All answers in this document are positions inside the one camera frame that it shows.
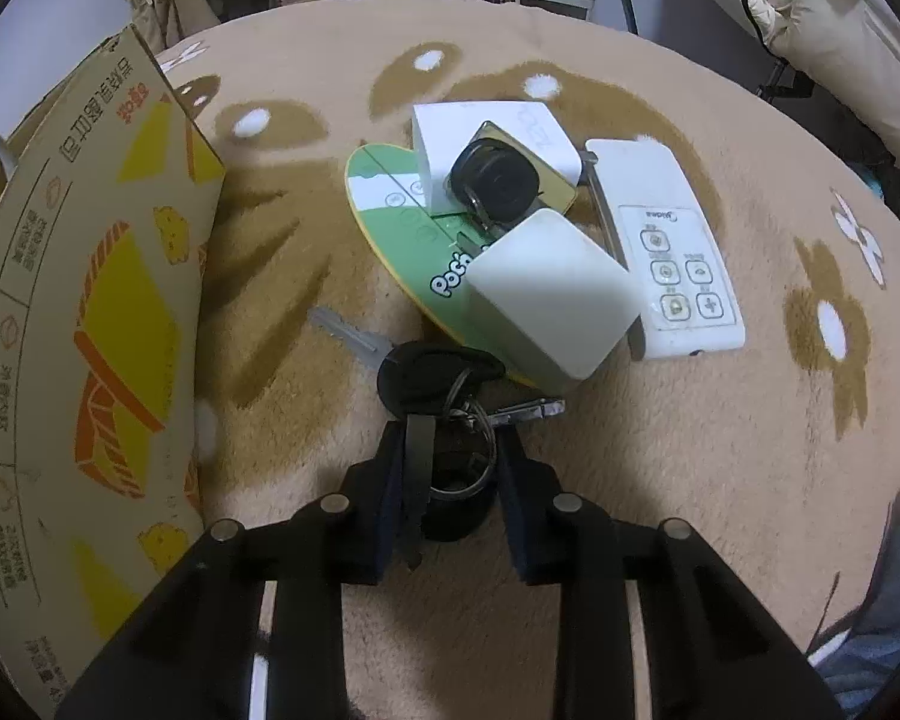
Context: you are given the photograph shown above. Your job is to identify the green oval board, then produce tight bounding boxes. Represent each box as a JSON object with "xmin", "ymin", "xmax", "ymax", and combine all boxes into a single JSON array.
[{"xmin": 343, "ymin": 141, "xmax": 571, "ymax": 391}]

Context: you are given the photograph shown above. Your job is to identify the white rectangular charger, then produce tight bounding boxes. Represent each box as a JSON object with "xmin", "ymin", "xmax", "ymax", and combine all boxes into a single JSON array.
[{"xmin": 411, "ymin": 99, "xmax": 587, "ymax": 217}]

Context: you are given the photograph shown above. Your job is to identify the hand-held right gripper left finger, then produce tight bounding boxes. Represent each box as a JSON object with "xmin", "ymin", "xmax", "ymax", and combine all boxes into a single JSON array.
[{"xmin": 56, "ymin": 420, "xmax": 421, "ymax": 720}]

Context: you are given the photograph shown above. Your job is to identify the brown cardboard box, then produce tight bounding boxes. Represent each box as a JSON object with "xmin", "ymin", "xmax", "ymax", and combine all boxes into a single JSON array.
[{"xmin": 0, "ymin": 24, "xmax": 226, "ymax": 720}]

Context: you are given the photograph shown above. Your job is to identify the person's blue trousers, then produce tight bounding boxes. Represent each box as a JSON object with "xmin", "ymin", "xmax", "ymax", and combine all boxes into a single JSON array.
[{"xmin": 814, "ymin": 487, "xmax": 900, "ymax": 720}]

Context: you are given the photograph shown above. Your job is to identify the black key bunch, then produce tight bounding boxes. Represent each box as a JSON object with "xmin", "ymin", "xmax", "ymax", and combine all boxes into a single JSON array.
[{"xmin": 307, "ymin": 306, "xmax": 569, "ymax": 545}]

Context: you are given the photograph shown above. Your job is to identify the white remote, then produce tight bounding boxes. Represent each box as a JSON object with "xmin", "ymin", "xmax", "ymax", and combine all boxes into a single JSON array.
[{"xmin": 585, "ymin": 136, "xmax": 747, "ymax": 359}]

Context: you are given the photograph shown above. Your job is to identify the black rack legs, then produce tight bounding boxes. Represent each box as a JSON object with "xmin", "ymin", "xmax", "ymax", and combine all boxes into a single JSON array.
[{"xmin": 756, "ymin": 52, "xmax": 818, "ymax": 102}]

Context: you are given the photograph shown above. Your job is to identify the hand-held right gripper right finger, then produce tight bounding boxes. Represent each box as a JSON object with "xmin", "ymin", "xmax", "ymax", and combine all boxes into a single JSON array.
[{"xmin": 495, "ymin": 426, "xmax": 845, "ymax": 720}]

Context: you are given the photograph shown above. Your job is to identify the black key fob gold tag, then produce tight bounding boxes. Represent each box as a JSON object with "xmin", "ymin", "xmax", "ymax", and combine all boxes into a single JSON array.
[{"xmin": 448, "ymin": 120, "xmax": 578, "ymax": 230}]

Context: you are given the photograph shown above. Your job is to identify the white padded coat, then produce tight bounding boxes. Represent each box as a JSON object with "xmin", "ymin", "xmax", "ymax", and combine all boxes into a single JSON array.
[{"xmin": 679, "ymin": 0, "xmax": 900, "ymax": 170}]

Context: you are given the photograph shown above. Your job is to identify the white cube adapter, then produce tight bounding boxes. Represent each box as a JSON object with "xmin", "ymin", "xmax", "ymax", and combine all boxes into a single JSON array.
[{"xmin": 465, "ymin": 208, "xmax": 644, "ymax": 382}]

